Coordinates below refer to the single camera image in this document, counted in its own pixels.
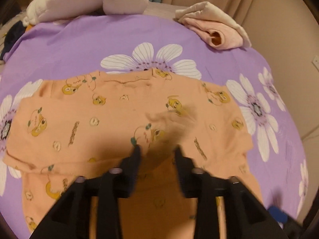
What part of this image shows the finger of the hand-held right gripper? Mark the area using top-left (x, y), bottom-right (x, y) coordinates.
top-left (268, 204), bottom-right (303, 239)

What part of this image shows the dark blue cloth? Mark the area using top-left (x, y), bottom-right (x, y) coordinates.
top-left (0, 20), bottom-right (28, 63)

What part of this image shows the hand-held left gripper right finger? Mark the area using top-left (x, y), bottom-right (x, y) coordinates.
top-left (174, 146), bottom-right (296, 239)

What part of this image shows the purple floral bed sheet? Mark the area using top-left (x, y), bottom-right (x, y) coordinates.
top-left (0, 14), bottom-right (310, 235)

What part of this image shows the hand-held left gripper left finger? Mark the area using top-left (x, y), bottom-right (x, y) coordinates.
top-left (29, 145), bottom-right (141, 239)

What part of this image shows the pink folded garment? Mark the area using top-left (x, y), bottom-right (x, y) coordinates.
top-left (186, 17), bottom-right (246, 50)

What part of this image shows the beige folded cloth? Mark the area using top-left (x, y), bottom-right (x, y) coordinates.
top-left (175, 1), bottom-right (252, 48)

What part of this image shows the orange printed small garment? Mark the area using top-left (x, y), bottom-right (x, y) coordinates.
top-left (2, 70), bottom-right (265, 239)

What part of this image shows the beige mattress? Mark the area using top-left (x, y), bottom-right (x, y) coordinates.
top-left (143, 2), bottom-right (191, 19)

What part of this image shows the white cable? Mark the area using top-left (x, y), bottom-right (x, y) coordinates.
top-left (300, 128), bottom-right (319, 140)

